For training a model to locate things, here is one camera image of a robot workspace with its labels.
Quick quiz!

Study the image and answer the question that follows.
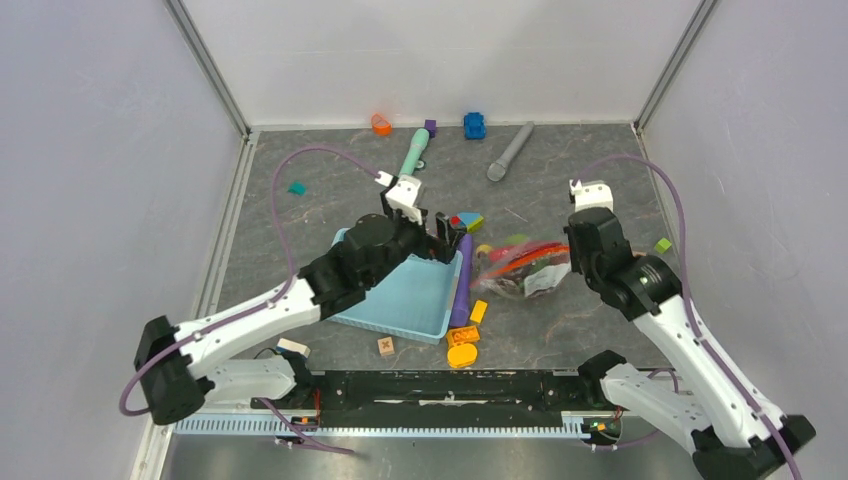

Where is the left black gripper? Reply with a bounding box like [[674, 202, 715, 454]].
[[365, 190, 466, 288]]

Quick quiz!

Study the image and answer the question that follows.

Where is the yellow toy corn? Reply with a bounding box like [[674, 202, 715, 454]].
[[475, 244, 494, 259]]

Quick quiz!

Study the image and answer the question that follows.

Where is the red toy chili pepper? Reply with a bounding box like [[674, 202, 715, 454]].
[[487, 241, 563, 262]]

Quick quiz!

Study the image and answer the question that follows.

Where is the green toy cucumber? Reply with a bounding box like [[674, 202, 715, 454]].
[[506, 234, 529, 246]]

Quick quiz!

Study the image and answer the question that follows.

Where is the light blue plastic basket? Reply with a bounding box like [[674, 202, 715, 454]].
[[330, 252, 463, 345]]

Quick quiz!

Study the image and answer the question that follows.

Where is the clear orange zip bag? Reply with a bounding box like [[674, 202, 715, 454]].
[[470, 235, 571, 300]]

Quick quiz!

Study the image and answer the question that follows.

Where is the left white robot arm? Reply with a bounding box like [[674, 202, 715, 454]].
[[119, 213, 467, 425]]

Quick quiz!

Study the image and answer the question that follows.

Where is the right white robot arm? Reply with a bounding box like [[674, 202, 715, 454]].
[[564, 207, 816, 479]]

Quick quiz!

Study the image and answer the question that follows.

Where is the multicolour stacked brick block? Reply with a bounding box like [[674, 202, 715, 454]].
[[450, 212, 484, 234]]

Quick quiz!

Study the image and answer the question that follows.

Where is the green small cube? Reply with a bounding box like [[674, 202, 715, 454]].
[[654, 237, 672, 254]]

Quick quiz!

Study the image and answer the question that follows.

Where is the purple toy cylinder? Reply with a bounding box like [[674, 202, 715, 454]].
[[449, 234, 474, 328]]

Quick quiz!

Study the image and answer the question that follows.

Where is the yellow flat brick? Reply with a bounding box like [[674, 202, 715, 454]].
[[469, 300, 488, 325]]

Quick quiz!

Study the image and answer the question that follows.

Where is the grey toy microphone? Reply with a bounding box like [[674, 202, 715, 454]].
[[486, 121, 535, 182]]

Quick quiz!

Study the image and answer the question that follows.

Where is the mint green toy pen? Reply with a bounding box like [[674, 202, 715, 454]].
[[398, 128, 430, 176]]

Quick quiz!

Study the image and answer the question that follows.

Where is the orange lego brick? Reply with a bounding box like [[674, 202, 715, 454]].
[[445, 325, 481, 348]]

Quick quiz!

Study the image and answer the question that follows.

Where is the blue toy car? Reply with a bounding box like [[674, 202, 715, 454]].
[[463, 112, 486, 140]]

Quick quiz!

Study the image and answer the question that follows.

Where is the small purple block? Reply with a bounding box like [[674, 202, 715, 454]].
[[424, 119, 438, 139]]

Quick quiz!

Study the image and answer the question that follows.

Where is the yellow oval toy block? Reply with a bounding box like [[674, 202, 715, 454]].
[[446, 343, 478, 369]]

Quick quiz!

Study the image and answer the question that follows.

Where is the wooden cube with X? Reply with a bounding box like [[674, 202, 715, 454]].
[[377, 337, 395, 357]]

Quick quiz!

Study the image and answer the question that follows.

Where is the teal small block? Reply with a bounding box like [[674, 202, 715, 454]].
[[287, 182, 306, 196]]

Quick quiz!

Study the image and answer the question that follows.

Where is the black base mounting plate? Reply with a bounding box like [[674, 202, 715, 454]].
[[272, 370, 613, 428]]

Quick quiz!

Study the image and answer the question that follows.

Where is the white yellow striped block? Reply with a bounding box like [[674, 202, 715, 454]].
[[275, 338, 311, 359]]

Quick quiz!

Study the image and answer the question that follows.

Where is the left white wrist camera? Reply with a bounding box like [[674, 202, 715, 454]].
[[375, 171, 426, 225]]

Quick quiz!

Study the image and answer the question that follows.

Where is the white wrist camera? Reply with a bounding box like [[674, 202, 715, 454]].
[[375, 171, 426, 225], [569, 180, 614, 212]]

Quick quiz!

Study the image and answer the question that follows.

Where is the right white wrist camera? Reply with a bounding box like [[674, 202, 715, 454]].
[[569, 180, 614, 212]]

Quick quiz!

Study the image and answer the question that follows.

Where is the light blue cable comb rail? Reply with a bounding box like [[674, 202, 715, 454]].
[[173, 413, 590, 440]]

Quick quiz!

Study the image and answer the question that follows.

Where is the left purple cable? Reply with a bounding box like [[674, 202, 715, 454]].
[[119, 145, 392, 417]]

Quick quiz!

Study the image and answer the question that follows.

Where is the purple cable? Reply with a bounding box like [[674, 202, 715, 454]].
[[572, 153, 804, 480], [119, 145, 392, 417]]

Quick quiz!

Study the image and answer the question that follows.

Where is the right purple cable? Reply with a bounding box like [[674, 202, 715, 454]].
[[572, 153, 804, 480]]

